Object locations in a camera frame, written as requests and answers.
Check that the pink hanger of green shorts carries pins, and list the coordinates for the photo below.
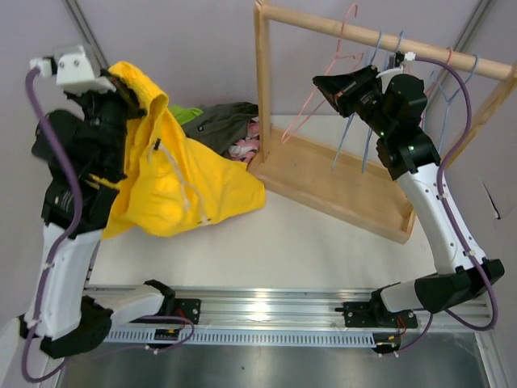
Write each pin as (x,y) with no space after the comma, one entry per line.
(435,80)

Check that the pink patterned shorts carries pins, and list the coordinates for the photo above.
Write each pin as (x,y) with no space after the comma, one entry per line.
(245,149)

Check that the yellow shorts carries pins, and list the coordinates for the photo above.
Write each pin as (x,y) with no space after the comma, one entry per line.
(173,183)

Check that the lime green shorts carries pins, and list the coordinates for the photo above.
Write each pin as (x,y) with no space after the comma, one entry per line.
(184,115)

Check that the grey slotted cable duct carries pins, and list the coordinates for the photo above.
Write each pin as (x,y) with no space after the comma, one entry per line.
(332,339)

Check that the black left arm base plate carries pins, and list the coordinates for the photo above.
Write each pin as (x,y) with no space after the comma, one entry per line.
(188,308)

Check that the dark olive shorts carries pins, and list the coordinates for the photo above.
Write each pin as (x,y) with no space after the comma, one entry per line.
(221,126)

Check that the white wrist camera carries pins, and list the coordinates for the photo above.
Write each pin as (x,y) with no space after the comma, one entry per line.
(74,72)
(396,65)

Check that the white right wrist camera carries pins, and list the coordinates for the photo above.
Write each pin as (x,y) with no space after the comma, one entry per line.
(396,65)

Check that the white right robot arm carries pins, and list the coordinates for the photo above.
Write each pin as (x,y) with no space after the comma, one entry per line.
(393,111)

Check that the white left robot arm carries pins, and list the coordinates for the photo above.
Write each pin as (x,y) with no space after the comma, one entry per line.
(85,157)

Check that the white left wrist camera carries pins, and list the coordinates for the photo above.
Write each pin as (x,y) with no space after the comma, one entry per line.
(74,72)

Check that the blue hanger of grey shorts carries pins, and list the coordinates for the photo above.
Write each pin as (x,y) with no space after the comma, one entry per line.
(449,99)

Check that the blue hanger of patterned shorts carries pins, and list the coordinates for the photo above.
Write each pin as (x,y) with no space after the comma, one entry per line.
(386,67)

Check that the wooden clothes rack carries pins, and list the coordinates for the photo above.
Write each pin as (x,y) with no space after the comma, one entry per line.
(370,201)

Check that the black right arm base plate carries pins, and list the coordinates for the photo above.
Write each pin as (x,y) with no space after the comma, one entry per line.
(368,315)

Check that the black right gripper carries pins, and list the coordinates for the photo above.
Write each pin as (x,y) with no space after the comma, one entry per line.
(342,89)

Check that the grey aluminium frame post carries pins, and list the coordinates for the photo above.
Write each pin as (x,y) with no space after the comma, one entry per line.
(85,30)

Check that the aluminium mounting rail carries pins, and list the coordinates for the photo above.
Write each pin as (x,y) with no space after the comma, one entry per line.
(290,309)

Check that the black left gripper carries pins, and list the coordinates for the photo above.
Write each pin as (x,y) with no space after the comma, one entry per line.
(120,92)

